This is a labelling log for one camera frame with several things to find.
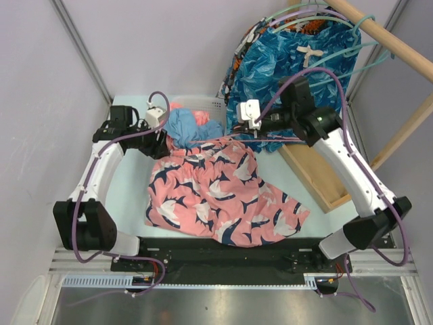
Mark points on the white plastic laundry basket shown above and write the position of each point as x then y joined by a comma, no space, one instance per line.
213,105

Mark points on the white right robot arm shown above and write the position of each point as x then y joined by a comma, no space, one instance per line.
322,129

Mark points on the white drawstring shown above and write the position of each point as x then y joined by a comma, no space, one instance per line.
308,52

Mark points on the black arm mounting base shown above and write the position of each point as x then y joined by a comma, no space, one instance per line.
205,262

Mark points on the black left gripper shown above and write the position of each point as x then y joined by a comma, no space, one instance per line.
157,149

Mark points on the purple hanger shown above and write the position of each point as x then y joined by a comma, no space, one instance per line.
301,22

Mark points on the pink shark print shorts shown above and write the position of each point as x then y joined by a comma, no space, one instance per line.
214,191

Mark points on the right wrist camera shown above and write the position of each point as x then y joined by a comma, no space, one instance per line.
248,112

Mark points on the wooden hanging rod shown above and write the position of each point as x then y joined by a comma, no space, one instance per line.
400,49

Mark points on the aluminium corner post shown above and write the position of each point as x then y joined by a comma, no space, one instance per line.
79,44

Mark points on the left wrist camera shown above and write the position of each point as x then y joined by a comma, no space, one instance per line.
155,116

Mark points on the wooden rack base frame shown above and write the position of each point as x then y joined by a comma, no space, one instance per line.
316,175

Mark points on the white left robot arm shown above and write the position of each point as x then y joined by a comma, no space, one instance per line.
83,222

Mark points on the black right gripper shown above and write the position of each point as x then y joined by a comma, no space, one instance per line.
243,127

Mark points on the mint green hanger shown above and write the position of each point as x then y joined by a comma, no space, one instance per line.
302,10

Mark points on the blue shark print shorts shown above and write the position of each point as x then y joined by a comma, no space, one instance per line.
274,56

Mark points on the pink wire hanger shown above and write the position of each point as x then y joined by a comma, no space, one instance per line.
276,138

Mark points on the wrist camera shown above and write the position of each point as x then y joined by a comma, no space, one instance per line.
155,116
248,112

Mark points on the light blue garment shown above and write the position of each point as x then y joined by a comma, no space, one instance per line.
181,127

